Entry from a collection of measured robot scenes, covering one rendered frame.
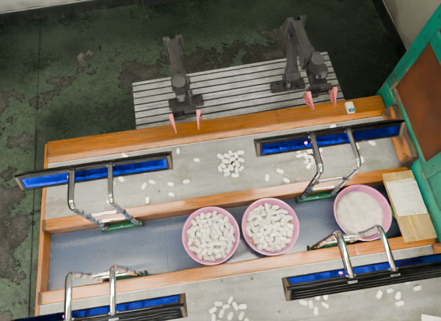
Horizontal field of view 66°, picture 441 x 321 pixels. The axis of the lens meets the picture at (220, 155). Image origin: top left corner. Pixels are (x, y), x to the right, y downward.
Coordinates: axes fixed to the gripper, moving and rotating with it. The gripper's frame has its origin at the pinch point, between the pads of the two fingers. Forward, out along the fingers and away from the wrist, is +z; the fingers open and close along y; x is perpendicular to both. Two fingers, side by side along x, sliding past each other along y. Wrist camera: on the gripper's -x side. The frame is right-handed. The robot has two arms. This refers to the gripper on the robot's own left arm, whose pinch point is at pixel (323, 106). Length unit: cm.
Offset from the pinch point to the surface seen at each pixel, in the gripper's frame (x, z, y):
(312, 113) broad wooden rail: 30.9, -12.9, 5.4
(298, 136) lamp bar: -4.1, 13.7, -15.9
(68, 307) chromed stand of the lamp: -6, 62, -108
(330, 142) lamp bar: 0.1, 17.0, -2.3
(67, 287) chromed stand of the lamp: -6, 55, -109
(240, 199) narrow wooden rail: 30, 26, -41
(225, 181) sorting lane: 33, 15, -47
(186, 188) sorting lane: 33, 16, -67
